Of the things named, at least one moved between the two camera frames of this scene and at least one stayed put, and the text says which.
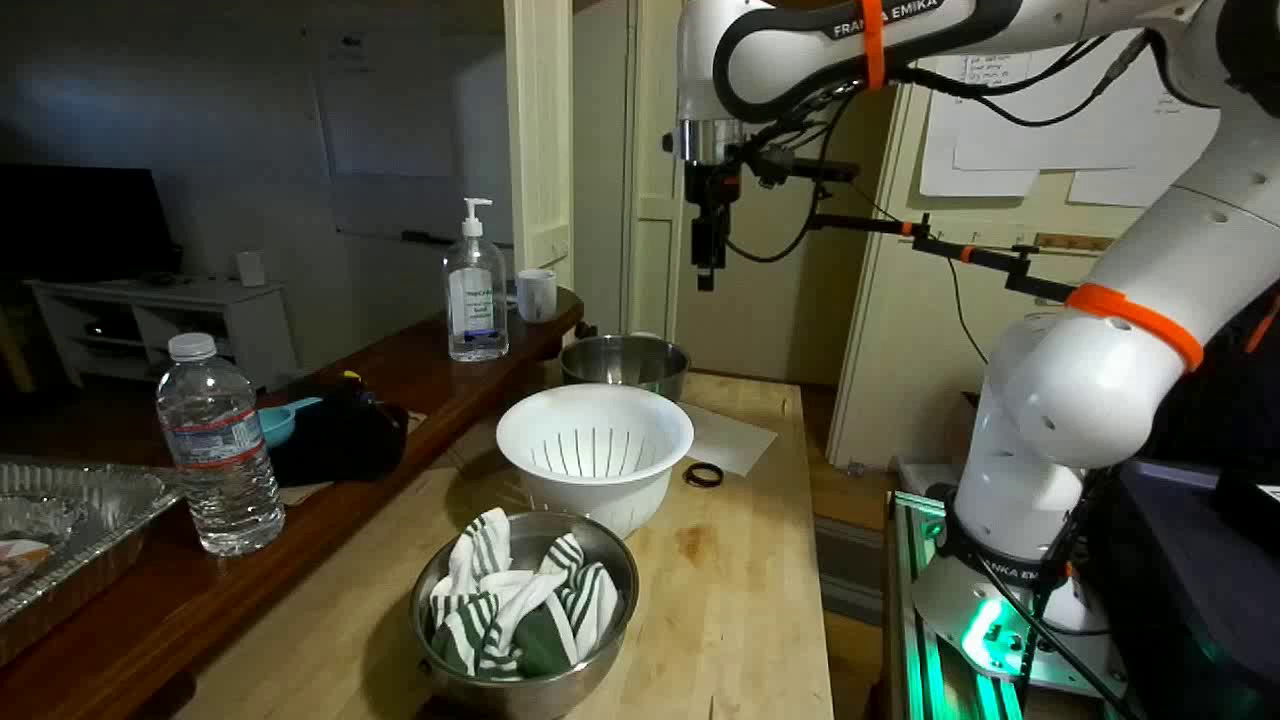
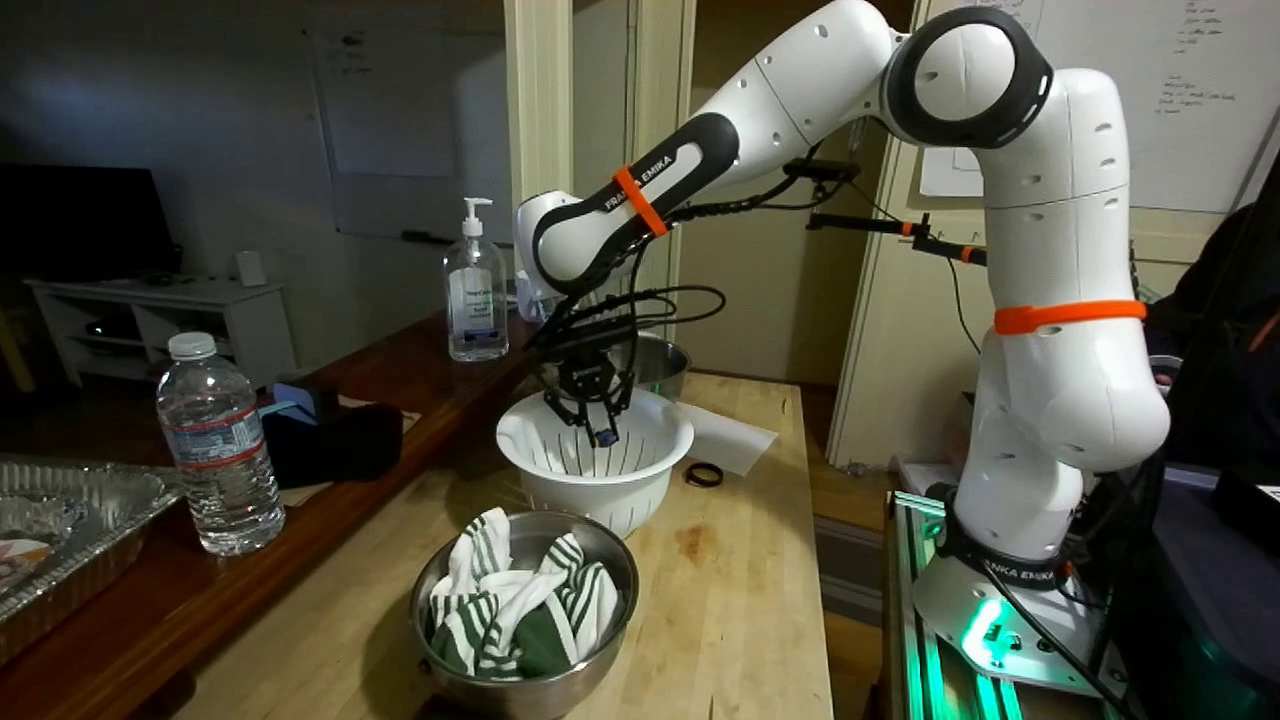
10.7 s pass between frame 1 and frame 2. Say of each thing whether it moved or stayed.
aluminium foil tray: stayed
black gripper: moved
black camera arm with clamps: stayed
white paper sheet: stayed
